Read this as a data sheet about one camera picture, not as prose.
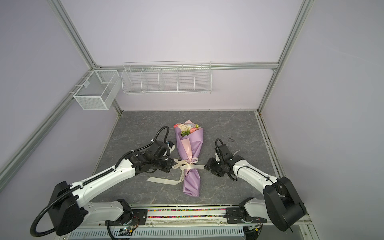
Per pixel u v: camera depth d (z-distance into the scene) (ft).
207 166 2.59
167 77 3.22
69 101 2.44
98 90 3.22
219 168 2.40
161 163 2.20
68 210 1.27
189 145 2.94
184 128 3.35
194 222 2.41
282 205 1.36
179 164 2.82
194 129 3.35
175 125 3.57
